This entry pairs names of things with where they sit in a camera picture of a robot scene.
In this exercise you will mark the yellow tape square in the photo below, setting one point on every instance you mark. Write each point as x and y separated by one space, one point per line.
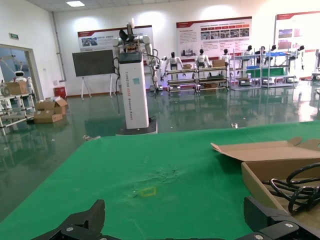
148 194

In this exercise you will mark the dark-haired person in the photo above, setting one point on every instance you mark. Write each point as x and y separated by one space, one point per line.
262 49

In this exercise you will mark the green tablecloth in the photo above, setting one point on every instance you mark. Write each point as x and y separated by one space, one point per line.
150 162

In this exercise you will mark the tall grey shelving rack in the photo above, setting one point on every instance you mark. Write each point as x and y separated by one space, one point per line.
277 66
246 57

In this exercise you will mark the low metal roller rack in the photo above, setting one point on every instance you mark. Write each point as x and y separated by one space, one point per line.
212 79
181 81

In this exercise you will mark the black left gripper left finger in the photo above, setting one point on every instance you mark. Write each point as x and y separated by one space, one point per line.
82 225

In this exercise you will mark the grey wall pipe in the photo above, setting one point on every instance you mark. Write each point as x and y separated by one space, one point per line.
58 45

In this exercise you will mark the small brown cardboard box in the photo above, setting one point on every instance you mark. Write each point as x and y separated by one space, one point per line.
187 66
218 63
211 85

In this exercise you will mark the small white round-headed robot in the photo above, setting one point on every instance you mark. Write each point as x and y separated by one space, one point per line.
19 74

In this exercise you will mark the open cardboard carton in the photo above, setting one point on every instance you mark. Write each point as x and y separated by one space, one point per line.
53 106

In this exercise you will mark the white pipe rack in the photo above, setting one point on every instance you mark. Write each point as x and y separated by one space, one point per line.
21 102

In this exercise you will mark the red box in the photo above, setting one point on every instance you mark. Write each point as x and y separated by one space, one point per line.
60 92

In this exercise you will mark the tall red-white wall poster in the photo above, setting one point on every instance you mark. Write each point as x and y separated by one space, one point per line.
300 25

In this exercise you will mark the green exit sign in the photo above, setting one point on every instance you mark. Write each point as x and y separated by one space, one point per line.
14 36

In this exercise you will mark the white black-headed humanoid robot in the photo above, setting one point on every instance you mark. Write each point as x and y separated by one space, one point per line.
172 62
248 52
202 60
301 50
273 47
225 57

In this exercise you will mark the closed brown cardboard box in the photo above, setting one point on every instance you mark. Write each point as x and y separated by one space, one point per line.
16 88

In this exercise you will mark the green cloth on rack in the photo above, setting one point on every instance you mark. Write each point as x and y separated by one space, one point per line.
265 73

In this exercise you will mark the ceiling light panel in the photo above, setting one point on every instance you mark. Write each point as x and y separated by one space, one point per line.
75 3

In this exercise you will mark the large red-white wall poster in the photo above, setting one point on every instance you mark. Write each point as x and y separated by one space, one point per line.
212 37

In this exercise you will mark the flat cardboard carton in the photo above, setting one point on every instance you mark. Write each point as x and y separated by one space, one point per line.
47 117

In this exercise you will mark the metal binder clip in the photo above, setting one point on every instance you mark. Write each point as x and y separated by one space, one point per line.
235 125
91 137

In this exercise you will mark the wide red-white wall poster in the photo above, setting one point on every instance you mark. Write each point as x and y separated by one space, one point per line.
100 40

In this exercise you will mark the open brown cardboard box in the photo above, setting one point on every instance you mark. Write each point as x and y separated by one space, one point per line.
262 170

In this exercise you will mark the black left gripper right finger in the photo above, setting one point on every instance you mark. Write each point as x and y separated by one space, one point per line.
270 222

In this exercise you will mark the dark display board on stand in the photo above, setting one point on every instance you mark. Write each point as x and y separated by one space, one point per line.
92 62

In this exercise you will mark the grey doorway frame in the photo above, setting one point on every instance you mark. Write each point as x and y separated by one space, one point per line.
32 70

